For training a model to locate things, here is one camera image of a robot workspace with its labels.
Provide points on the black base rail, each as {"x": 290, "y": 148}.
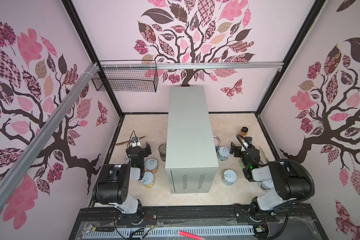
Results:
{"x": 295, "y": 222}

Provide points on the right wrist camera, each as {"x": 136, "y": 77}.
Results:
{"x": 248, "y": 142}

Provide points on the yellow label tin can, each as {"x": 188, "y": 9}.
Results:
{"x": 148, "y": 180}

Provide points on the dark label tin can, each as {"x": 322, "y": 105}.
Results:
{"x": 162, "y": 151}

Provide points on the amber jar black lid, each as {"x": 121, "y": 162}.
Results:
{"x": 244, "y": 131}

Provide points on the horizontal aluminium bar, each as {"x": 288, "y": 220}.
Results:
{"x": 193, "y": 66}

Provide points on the grey metal cabinet counter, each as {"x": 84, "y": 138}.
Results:
{"x": 191, "y": 158}

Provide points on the blue label tin can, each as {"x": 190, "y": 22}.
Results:
{"x": 217, "y": 142}

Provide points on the white slotted cable duct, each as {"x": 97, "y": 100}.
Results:
{"x": 170, "y": 232}

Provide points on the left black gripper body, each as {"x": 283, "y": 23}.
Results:
{"x": 138, "y": 150}

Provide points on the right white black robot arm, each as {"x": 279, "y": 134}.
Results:
{"x": 292, "y": 183}

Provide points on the copper table knife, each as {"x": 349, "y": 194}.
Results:
{"x": 126, "y": 142}

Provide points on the diagonal aluminium bar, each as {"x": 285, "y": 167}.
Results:
{"x": 16, "y": 173}

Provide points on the white can right of cabinet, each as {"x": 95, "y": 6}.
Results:
{"x": 223, "y": 153}

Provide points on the pink marker pen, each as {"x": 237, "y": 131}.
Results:
{"x": 191, "y": 236}

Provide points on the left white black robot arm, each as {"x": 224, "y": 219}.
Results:
{"x": 112, "y": 185}

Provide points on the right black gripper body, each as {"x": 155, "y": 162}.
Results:
{"x": 240, "y": 149}

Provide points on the far right white can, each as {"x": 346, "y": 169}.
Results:
{"x": 266, "y": 185}

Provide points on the front right patterned can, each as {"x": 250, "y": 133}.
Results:
{"x": 229, "y": 177}

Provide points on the orange label can near cabinet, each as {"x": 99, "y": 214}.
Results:
{"x": 151, "y": 165}

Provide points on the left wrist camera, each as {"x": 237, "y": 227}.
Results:
{"x": 134, "y": 142}

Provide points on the black wire basket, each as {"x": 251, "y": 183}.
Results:
{"x": 127, "y": 76}

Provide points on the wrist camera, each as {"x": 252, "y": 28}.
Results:
{"x": 134, "y": 142}
{"x": 248, "y": 142}

